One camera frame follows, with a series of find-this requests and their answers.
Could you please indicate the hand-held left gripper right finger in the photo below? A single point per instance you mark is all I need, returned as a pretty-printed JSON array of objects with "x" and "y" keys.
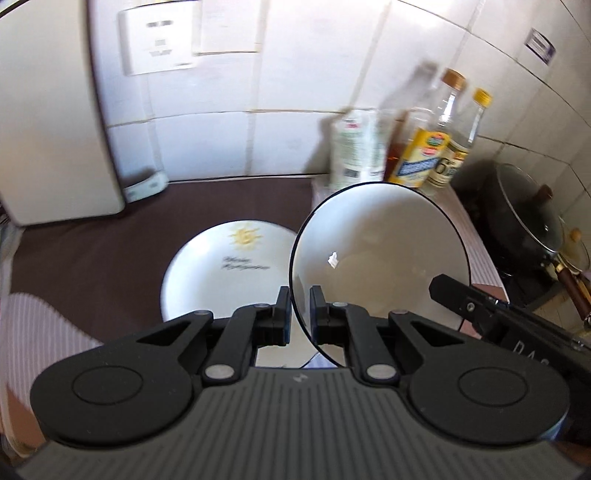
[{"x": 316, "y": 314}]

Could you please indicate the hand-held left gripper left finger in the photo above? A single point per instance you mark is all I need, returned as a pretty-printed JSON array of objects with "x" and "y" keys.
[{"x": 282, "y": 314}]

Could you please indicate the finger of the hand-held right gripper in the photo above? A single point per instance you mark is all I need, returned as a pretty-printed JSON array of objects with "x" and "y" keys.
[{"x": 461, "y": 300}]

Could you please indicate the large white ribbed bowl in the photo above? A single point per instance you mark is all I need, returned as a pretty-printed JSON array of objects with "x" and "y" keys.
[{"x": 383, "y": 258}]

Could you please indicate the white plate with sun print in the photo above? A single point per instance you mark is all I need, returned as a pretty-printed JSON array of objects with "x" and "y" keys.
[{"x": 207, "y": 267}]

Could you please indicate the black pot with glass lid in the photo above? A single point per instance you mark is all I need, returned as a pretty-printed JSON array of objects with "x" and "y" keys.
[{"x": 521, "y": 212}]

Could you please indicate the clear bottle with white label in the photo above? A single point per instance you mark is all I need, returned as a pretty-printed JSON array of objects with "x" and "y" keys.
[{"x": 455, "y": 161}]

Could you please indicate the oil bottle with yellow label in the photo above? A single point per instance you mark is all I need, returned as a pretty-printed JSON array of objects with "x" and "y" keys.
[{"x": 422, "y": 157}]

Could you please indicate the brown table mat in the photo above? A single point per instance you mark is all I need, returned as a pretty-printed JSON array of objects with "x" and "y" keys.
[{"x": 138, "y": 240}]

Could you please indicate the white powder bag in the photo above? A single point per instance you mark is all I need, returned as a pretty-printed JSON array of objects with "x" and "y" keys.
[{"x": 358, "y": 147}]

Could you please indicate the clear bottle with amber liquid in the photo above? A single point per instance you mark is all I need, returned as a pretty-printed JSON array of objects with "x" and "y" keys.
[{"x": 406, "y": 106}]

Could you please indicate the purple striped cloth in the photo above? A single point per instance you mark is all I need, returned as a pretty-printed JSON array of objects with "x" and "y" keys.
[{"x": 41, "y": 332}]

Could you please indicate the white board with dark edge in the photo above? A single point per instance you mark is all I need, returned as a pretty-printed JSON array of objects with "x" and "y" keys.
[{"x": 51, "y": 115}]

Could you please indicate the wall sticker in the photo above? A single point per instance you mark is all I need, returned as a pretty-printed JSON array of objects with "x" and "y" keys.
[{"x": 541, "y": 45}]

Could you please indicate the white wall socket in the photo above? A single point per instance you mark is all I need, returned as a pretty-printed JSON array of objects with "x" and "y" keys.
[{"x": 159, "y": 39}]

